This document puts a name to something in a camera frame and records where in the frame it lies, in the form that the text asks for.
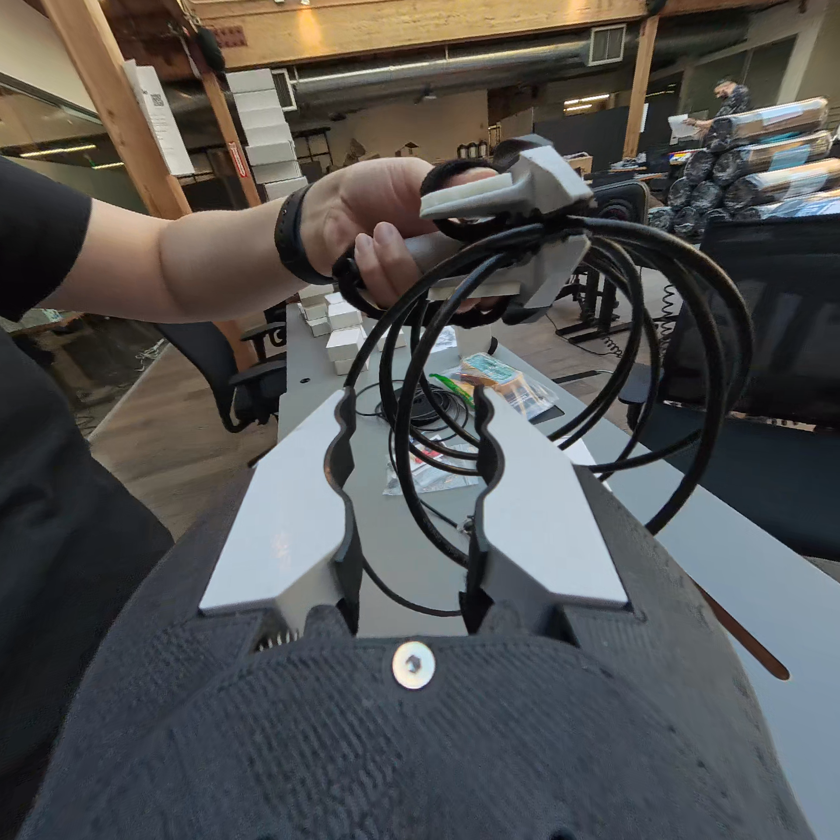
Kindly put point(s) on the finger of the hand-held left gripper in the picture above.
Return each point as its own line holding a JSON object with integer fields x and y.
{"x": 551, "y": 184}
{"x": 551, "y": 275}

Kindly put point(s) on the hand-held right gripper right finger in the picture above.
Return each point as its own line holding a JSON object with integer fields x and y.
{"x": 558, "y": 525}

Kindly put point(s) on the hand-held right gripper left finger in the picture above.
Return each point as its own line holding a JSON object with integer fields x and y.
{"x": 275, "y": 525}

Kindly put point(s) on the person's left forearm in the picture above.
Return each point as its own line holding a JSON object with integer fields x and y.
{"x": 197, "y": 262}

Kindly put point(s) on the long grey desk black legs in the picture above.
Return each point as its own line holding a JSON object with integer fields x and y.
{"x": 596, "y": 295}

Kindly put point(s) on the person's left hand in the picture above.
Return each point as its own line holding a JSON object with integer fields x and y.
{"x": 367, "y": 203}

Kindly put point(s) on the packaged yellow multimeter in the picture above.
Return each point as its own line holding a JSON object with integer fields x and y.
{"x": 499, "y": 380}

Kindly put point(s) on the small clear bag red parts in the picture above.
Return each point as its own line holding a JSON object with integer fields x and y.
{"x": 433, "y": 482}

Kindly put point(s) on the black wristband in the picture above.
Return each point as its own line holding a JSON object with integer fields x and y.
{"x": 292, "y": 236}

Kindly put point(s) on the white vent grille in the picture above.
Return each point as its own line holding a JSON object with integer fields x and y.
{"x": 607, "y": 44}

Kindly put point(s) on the black office chair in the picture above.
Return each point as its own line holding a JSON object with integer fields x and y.
{"x": 203, "y": 354}
{"x": 774, "y": 328}

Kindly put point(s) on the stack of dark rolled mats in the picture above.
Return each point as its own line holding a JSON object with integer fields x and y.
{"x": 754, "y": 170}

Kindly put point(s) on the stack of white boxes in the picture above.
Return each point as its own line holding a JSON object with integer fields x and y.
{"x": 262, "y": 124}

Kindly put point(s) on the person's dark clothing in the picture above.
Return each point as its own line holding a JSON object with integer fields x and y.
{"x": 59, "y": 558}

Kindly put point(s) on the white paper notice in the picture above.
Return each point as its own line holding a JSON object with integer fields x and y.
{"x": 154, "y": 111}

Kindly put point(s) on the metal air duct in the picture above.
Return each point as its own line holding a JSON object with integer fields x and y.
{"x": 459, "y": 65}

